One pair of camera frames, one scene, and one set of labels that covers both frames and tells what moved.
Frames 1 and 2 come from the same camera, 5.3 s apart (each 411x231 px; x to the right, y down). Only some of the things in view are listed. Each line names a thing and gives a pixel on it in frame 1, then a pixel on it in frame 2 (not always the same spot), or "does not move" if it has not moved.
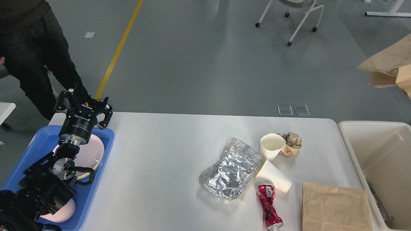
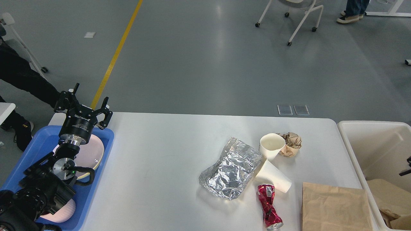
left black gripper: x=77 y=127 does not move
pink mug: x=62 y=215 does not move
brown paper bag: x=382 y=65 to x=394 y=203
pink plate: x=90 y=154 does not move
